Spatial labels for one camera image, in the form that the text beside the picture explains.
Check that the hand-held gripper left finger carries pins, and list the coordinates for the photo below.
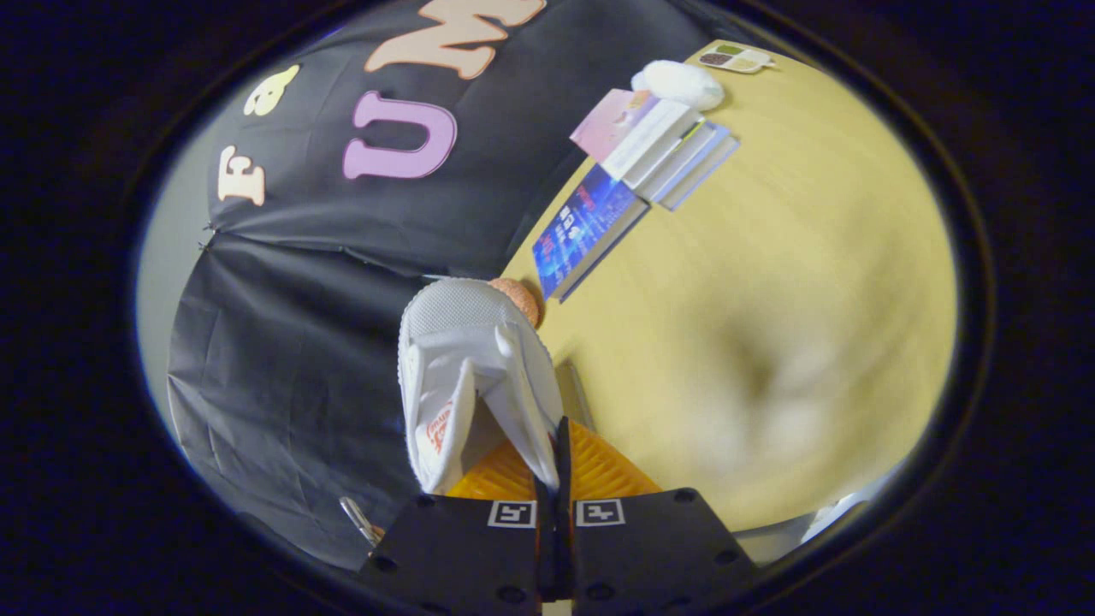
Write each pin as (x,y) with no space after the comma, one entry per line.
(479,556)

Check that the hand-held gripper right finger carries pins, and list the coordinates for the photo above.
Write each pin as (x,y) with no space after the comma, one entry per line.
(650,547)

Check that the white mesh shoe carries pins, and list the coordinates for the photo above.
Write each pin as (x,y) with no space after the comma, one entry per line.
(466,359)

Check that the silver metal clip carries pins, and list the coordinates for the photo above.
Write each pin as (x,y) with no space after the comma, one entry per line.
(359,518)

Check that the orange round sponge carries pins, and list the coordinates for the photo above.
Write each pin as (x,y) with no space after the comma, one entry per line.
(523,299)

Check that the black backdrop cloth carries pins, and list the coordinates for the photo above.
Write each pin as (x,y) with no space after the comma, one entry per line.
(299,342)

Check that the blue cover book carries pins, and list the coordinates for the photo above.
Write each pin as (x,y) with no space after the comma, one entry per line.
(586,229)

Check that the grey-blue book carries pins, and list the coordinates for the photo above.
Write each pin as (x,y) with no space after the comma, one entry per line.
(706,171)
(684,162)

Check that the white book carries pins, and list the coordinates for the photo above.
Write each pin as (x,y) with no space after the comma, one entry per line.
(652,141)

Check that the pink cover book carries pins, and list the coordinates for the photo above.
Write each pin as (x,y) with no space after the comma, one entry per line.
(609,121)

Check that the white plush toy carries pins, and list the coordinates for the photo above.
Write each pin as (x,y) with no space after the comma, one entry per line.
(680,83)

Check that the compartment snack tray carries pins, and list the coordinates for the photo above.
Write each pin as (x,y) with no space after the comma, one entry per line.
(734,58)

